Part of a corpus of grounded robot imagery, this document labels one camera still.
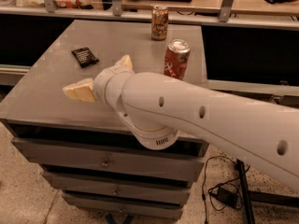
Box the black power adapter with cable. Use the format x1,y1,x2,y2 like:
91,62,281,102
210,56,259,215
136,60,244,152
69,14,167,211
201,155,250,224

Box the black metal stand leg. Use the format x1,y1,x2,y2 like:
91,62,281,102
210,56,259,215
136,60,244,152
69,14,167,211
236,161,299,224

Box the gold brown drink can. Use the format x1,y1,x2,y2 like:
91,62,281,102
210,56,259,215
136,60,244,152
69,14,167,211
151,5,168,40

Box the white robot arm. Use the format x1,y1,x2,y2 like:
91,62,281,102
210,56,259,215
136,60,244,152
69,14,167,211
63,55,299,189

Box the grey drawer cabinet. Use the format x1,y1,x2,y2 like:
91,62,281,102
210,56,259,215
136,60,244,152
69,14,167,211
1,20,207,219

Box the black rxbar chocolate wrapper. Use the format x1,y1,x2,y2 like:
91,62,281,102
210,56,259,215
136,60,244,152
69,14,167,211
72,47,99,68

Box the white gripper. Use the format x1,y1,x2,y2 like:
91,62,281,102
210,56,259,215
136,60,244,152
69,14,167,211
63,55,135,107

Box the orange soda can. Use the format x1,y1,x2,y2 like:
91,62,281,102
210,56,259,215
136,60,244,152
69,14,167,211
164,39,191,80

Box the grey metal railing frame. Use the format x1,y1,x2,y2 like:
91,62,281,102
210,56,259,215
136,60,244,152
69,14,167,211
0,0,299,31

